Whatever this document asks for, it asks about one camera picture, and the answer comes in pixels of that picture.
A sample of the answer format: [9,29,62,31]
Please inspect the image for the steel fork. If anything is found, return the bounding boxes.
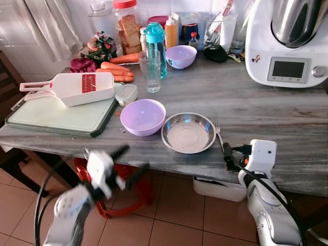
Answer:
[212,116,226,152]

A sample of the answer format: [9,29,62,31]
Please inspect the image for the red plastic stool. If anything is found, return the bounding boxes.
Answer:
[74,156,154,220]

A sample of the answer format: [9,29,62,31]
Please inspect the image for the white storage box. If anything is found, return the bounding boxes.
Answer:
[193,176,248,202]

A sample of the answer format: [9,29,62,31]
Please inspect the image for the grey top wooden table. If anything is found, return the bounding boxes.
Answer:
[0,54,328,198]

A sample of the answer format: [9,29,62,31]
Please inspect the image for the large purple bowl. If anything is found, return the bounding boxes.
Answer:
[120,99,167,137]

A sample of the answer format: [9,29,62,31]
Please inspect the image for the steel bowl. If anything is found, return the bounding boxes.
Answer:
[161,113,217,154]

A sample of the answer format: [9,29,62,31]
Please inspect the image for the small clear plastic container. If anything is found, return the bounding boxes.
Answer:
[115,84,138,107]

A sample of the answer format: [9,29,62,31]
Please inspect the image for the pale green cutting board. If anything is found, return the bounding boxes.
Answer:
[5,82,124,138]

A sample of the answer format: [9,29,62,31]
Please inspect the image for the orange carrot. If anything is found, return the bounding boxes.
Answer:
[110,74,135,83]
[100,61,135,75]
[109,53,141,65]

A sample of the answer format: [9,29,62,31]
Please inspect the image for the white mandoline slicer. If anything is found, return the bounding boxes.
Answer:
[19,72,116,107]

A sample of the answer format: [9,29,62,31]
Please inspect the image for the clear drinking glass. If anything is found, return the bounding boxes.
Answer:
[139,50,161,94]

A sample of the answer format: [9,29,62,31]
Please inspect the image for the purple cabbage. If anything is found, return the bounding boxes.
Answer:
[69,57,98,73]

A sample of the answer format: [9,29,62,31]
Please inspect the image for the black pouch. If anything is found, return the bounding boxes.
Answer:
[203,45,229,63]

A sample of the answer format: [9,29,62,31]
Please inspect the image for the small flower bouquet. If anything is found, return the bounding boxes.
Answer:
[82,32,117,65]

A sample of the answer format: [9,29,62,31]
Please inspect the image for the white kitchen cooking machine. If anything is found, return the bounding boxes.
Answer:
[245,0,328,89]

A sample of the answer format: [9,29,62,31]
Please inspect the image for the small purple bowl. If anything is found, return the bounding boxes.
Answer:
[165,45,197,70]

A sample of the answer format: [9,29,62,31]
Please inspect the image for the teal drinking bottle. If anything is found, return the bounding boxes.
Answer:
[144,22,168,79]

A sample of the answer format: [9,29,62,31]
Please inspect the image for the small glass bottle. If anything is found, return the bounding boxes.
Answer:
[189,32,199,50]

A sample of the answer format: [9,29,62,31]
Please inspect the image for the clear measuring jug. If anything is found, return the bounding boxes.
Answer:
[203,11,239,52]

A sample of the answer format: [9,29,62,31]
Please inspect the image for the orange sauce bottle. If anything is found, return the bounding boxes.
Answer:
[164,15,178,49]

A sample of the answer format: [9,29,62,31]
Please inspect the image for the clear white lid jar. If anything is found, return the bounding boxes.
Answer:
[88,2,119,39]

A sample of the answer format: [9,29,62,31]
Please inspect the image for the dark glass jar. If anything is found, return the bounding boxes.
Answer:
[179,13,200,46]

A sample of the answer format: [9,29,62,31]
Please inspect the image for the red lid container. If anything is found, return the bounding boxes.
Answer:
[148,15,170,29]

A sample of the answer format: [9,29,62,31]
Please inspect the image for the white curtain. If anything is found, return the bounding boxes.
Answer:
[15,0,83,62]

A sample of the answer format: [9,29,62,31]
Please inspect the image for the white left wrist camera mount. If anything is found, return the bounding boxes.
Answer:
[86,150,116,199]

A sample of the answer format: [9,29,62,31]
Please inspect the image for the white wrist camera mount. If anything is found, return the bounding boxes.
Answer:
[86,150,116,199]
[246,139,278,177]

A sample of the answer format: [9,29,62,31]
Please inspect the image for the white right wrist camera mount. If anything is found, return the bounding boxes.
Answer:
[246,139,278,177]

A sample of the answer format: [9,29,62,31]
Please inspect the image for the white floor cable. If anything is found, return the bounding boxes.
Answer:
[307,228,328,245]

